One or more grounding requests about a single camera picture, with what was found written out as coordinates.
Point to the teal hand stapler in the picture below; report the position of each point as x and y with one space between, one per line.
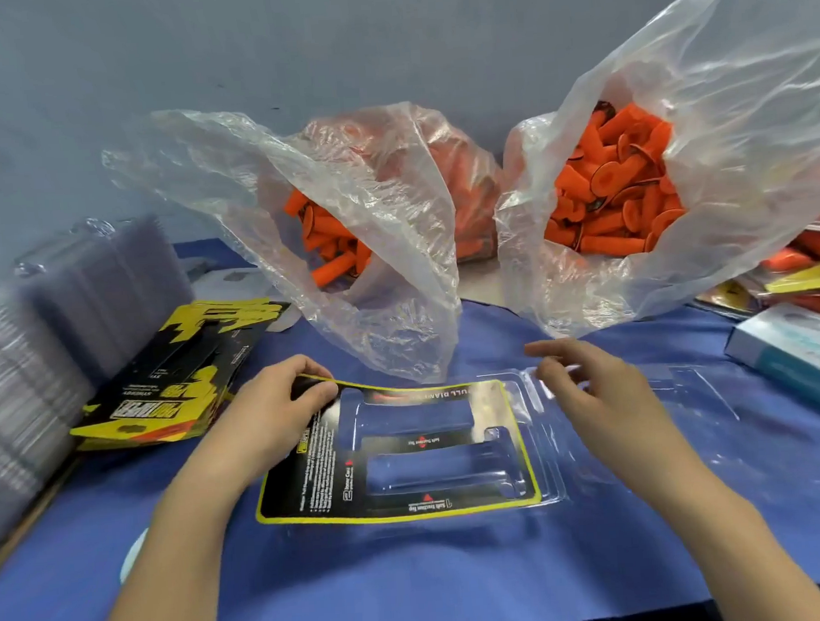
131 553

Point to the person's left forearm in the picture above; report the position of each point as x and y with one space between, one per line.
157 593

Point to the stack of yellow black cards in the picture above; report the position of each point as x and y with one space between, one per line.
171 370

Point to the stack of clear blister shells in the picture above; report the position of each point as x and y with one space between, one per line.
38 344

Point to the person's right hand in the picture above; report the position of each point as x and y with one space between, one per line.
610 413

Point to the person's left hand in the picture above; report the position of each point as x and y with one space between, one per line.
258 427

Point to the large clear plastic bag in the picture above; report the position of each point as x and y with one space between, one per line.
769 63

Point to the person's right forearm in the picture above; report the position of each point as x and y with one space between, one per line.
751 556

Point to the white printed paper sheet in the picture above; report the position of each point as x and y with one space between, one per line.
235 280

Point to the teal white cardboard box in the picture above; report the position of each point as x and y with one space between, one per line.
801 359

